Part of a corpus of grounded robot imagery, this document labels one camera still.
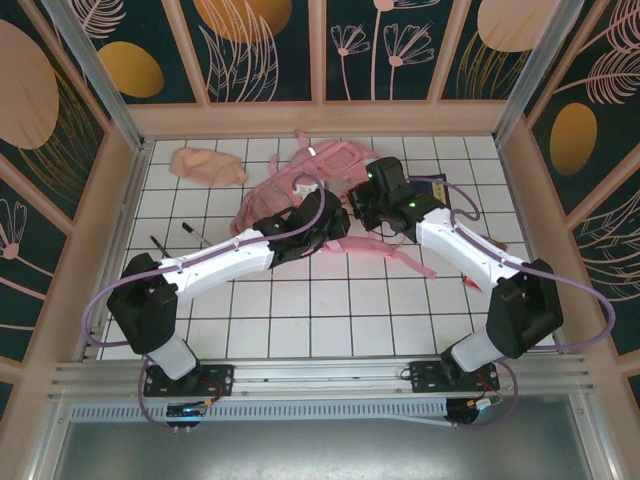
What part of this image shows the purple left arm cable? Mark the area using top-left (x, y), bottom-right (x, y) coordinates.
top-left (83, 174), bottom-right (329, 431)

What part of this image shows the grey metal panel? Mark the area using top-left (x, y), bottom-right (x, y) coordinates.
top-left (29, 394), bottom-right (619, 480)

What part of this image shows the pink backpack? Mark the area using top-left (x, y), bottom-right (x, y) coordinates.
top-left (230, 128), bottom-right (437, 280)

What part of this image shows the peach fabric pouch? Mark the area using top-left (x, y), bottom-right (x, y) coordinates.
top-left (168, 146), bottom-right (250, 190)

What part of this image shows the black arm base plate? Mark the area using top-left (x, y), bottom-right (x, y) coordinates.
top-left (143, 363), bottom-right (236, 399)
top-left (408, 360), bottom-right (500, 396)

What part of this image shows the aluminium table side rail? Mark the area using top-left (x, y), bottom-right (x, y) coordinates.
top-left (494, 139), bottom-right (572, 352)
top-left (74, 141), bottom-right (154, 362)

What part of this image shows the white slotted cable duct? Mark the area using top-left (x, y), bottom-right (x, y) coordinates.
top-left (69, 399), bottom-right (456, 429)

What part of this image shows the aluminium frame post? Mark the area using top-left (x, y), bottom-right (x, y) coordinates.
top-left (491, 0), bottom-right (585, 146)
top-left (39, 0), bottom-right (154, 154)

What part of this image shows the small controller circuit board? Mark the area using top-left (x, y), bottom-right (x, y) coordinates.
top-left (164, 402), bottom-right (210, 419)
top-left (447, 394), bottom-right (504, 426)

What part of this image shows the aluminium mounting rail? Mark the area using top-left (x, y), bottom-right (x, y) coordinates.
top-left (48, 353), bottom-right (597, 400)

